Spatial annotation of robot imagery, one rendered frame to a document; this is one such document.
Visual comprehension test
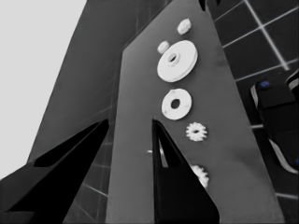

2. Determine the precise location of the small white toothed gear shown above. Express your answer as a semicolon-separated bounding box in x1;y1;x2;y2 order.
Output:
185;120;209;143
156;40;171;55
190;163;210;189

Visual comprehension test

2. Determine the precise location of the large thick white disc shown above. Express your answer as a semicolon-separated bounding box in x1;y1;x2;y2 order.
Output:
156;39;199;84

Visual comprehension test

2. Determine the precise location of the white round carrier with pins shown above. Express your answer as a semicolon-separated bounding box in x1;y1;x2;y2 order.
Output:
161;88;193;121

